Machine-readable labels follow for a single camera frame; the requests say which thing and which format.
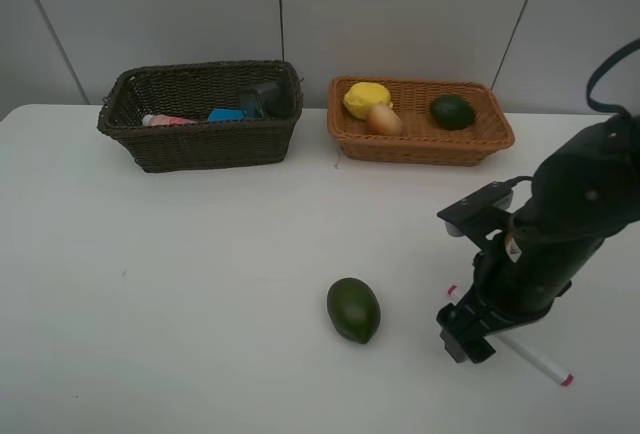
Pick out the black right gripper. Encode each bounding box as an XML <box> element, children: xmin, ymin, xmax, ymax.
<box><xmin>436</xmin><ymin>288</ymin><xmax>545</xmax><ymax>364</ymax></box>

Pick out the white pink-capped marker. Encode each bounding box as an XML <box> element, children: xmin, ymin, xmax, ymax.
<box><xmin>446</xmin><ymin>284</ymin><xmax>575</xmax><ymax>388</ymax></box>

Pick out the green lime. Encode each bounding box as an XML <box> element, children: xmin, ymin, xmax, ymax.
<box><xmin>326</xmin><ymin>278</ymin><xmax>381</xmax><ymax>345</ymax></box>

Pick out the halved avocado with pit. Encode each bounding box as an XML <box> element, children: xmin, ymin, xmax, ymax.
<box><xmin>429</xmin><ymin>94</ymin><xmax>476</xmax><ymax>131</ymax></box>

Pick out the orange bread bun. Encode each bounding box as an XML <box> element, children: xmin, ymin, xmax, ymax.
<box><xmin>366</xmin><ymin>103</ymin><xmax>402</xmax><ymax>136</ymax></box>

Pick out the yellow lemon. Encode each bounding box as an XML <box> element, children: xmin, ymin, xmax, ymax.
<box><xmin>343</xmin><ymin>82</ymin><xmax>393</xmax><ymax>121</ymax></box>

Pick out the dark grey pump bottle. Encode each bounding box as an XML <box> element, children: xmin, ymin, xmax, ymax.
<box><xmin>238</xmin><ymin>81</ymin><xmax>294</xmax><ymax>119</ymax></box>

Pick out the pink spray bottle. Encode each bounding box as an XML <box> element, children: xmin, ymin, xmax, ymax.
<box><xmin>141</xmin><ymin>114</ymin><xmax>197</xmax><ymax>127</ymax></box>

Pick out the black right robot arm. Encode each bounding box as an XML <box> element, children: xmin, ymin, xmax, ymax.
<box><xmin>436</xmin><ymin>114</ymin><xmax>639</xmax><ymax>364</ymax></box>

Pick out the orange wicker basket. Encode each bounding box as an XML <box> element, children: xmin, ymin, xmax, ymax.
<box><xmin>327</xmin><ymin>76</ymin><xmax>515</xmax><ymax>166</ymax></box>

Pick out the dark brown wicker basket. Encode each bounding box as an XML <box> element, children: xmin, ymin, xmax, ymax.
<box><xmin>97</xmin><ymin>60</ymin><xmax>303</xmax><ymax>173</ymax></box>

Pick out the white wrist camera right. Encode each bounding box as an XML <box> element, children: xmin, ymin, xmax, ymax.
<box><xmin>437</xmin><ymin>181</ymin><xmax>513</xmax><ymax>239</ymax></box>

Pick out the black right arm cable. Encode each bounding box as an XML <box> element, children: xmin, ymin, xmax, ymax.
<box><xmin>585</xmin><ymin>38</ymin><xmax>640</xmax><ymax>115</ymax></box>

